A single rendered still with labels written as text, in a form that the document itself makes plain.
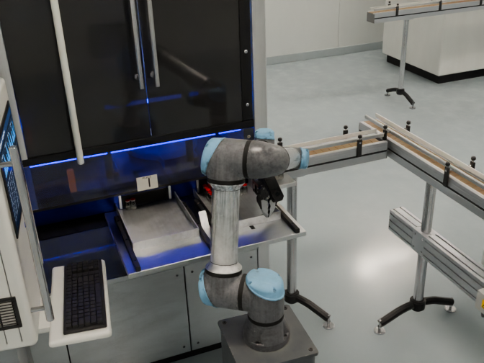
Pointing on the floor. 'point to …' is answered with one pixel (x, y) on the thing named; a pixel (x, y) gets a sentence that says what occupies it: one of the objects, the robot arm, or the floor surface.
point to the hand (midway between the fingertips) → (268, 215)
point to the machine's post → (259, 87)
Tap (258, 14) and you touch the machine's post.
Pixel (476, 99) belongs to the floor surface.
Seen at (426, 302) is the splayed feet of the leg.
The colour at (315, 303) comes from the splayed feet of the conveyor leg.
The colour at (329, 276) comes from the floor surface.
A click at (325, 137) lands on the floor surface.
